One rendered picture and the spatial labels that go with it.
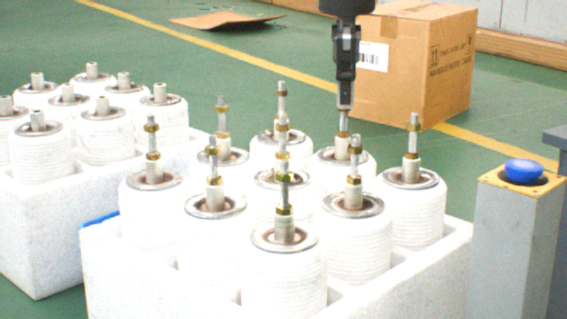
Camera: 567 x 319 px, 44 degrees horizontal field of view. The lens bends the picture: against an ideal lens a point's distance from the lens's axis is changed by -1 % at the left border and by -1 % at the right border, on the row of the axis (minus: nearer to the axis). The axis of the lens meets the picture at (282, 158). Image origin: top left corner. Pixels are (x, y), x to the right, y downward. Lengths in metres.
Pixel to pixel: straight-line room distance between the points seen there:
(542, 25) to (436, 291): 2.08
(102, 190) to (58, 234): 0.10
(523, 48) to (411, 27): 1.04
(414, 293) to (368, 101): 1.18
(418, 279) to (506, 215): 0.15
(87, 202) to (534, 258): 0.70
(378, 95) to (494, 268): 1.21
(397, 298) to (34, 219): 0.57
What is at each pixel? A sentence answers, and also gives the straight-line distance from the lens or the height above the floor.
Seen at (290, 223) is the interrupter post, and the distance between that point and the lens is 0.76.
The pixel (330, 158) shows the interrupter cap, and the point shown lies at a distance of 1.00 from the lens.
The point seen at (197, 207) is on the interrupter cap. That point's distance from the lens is 0.85.
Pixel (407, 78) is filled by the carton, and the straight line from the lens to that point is 1.93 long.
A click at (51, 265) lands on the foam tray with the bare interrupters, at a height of 0.05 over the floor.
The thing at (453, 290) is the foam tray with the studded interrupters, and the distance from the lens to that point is 0.97.
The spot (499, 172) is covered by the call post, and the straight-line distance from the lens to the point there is 0.82.
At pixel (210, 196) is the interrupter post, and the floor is 0.27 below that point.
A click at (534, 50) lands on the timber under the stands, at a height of 0.05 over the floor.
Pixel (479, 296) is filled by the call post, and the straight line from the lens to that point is 0.85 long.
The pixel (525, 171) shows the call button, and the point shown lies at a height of 0.33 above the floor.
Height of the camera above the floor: 0.60
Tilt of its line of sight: 21 degrees down
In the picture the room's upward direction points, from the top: straight up
